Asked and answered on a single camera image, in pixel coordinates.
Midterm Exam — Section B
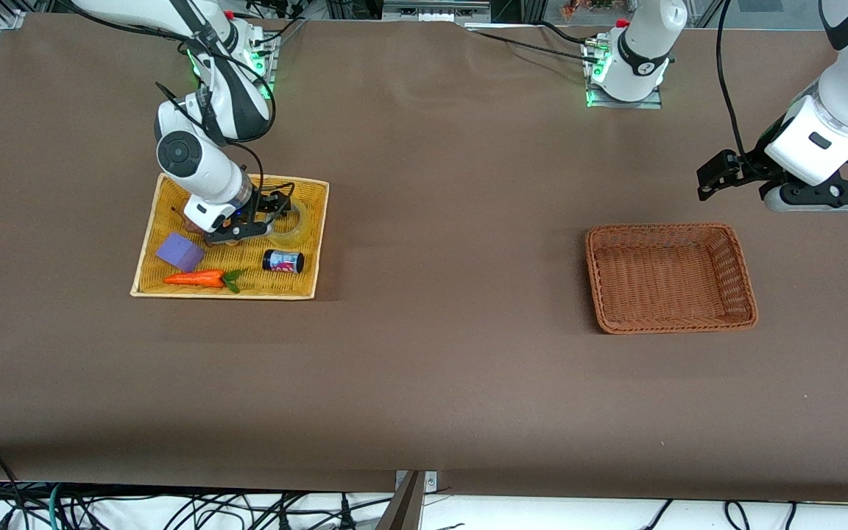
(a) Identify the purple block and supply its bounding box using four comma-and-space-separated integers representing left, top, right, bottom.
155, 233, 206, 273

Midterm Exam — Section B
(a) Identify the clear yellowish tape roll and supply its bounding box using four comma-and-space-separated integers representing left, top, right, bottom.
265, 197, 314, 247

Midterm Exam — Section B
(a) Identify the brown wicker basket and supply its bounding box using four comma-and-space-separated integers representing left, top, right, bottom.
584, 222, 759, 336

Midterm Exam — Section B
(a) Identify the yellow wicker basket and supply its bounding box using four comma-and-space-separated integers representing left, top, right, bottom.
130, 173, 330, 301

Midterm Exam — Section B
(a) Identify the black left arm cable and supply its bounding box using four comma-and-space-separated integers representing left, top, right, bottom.
715, 0, 753, 160

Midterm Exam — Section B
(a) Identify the brown table cover cloth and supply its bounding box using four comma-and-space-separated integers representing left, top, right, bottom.
0, 13, 848, 503

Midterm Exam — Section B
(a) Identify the metal table edge bracket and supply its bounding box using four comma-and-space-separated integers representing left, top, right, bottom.
395, 470, 439, 494

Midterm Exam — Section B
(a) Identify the brown toy figure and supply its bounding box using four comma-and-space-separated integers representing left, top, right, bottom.
172, 208, 208, 240

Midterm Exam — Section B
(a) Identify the small black can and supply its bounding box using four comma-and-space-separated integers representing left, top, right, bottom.
261, 249, 305, 275

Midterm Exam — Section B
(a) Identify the orange toy carrot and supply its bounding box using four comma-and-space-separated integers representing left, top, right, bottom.
163, 269, 244, 294

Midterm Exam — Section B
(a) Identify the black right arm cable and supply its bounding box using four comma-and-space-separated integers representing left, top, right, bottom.
155, 79, 295, 214

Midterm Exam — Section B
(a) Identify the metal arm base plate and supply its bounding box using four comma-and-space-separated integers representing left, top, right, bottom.
247, 33, 278, 101
582, 37, 664, 110

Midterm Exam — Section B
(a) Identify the aluminium frame profile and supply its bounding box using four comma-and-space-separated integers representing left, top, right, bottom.
382, 0, 492, 23

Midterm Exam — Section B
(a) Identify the grey slanted bar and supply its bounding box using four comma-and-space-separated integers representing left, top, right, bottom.
375, 471, 425, 530

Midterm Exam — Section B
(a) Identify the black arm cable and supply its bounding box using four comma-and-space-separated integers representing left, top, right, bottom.
155, 79, 295, 214
715, 0, 753, 160

